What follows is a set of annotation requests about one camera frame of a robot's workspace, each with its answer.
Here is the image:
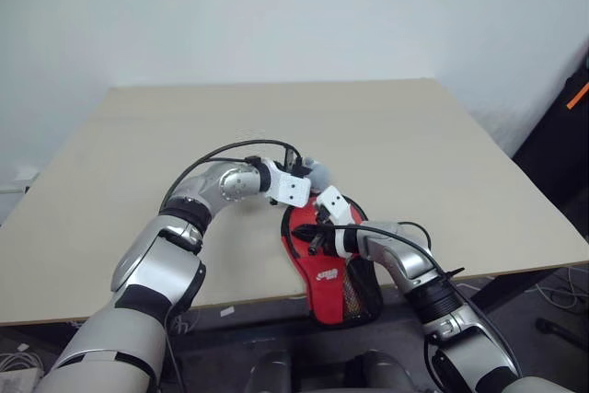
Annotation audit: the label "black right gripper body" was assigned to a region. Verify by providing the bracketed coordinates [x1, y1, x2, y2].
[310, 225, 340, 256]

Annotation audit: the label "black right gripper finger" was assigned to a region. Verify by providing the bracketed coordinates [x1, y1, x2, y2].
[293, 224, 324, 240]

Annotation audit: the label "black and red paddle case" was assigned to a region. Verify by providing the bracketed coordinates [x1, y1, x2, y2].
[279, 194, 384, 330]

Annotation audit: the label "dark grey rounded shape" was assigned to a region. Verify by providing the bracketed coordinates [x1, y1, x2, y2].
[352, 350, 415, 393]
[250, 350, 294, 393]

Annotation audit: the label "large black object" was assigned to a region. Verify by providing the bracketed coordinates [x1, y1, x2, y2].
[513, 68, 589, 237]

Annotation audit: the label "black office chair base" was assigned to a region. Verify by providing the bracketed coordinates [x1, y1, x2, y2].
[536, 317, 589, 343]

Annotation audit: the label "white box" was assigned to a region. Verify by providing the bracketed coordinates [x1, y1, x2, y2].
[0, 170, 40, 194]

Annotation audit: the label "orange strip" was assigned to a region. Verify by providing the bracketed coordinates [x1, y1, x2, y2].
[566, 82, 589, 110]

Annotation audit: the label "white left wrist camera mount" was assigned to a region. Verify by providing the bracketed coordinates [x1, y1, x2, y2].
[262, 160, 310, 209]

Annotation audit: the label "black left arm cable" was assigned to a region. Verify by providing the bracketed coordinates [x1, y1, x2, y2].
[158, 139, 303, 393]

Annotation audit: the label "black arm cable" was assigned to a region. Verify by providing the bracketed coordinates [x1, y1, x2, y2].
[158, 139, 303, 393]
[333, 220, 524, 378]

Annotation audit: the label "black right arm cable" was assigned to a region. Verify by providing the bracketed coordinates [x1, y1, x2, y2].
[333, 220, 524, 378]

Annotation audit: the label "loose floor cables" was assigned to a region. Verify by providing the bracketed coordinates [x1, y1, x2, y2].
[524, 266, 589, 309]

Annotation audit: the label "white cable bundle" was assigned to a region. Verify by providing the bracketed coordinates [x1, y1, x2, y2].
[0, 351, 45, 393]

